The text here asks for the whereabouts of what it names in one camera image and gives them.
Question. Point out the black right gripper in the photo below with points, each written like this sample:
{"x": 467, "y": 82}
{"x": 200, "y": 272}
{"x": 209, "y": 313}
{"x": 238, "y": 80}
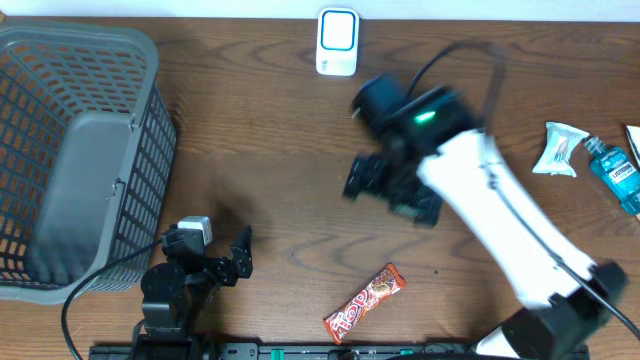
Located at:
{"x": 373, "y": 169}

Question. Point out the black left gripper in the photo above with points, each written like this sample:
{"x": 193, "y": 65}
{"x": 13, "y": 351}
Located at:
{"x": 242, "y": 256}

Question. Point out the red brown snack bar wrapper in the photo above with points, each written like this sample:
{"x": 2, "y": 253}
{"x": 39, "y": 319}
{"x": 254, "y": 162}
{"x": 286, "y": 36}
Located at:
{"x": 383, "y": 285}

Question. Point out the teal tissue pack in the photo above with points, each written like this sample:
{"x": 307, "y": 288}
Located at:
{"x": 561, "y": 140}

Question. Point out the blue mouthwash bottle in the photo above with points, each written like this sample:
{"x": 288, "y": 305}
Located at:
{"x": 614, "y": 167}

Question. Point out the yellow chips bag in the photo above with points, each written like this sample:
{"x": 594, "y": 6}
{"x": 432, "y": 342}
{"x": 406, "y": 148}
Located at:
{"x": 633, "y": 135}

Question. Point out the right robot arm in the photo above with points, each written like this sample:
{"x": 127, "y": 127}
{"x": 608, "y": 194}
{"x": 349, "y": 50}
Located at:
{"x": 434, "y": 152}

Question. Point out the grey plastic shopping basket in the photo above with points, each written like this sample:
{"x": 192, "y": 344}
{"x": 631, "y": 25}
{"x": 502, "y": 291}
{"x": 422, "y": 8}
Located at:
{"x": 87, "y": 147}

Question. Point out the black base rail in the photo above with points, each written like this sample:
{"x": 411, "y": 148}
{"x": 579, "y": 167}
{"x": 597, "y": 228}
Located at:
{"x": 254, "y": 351}

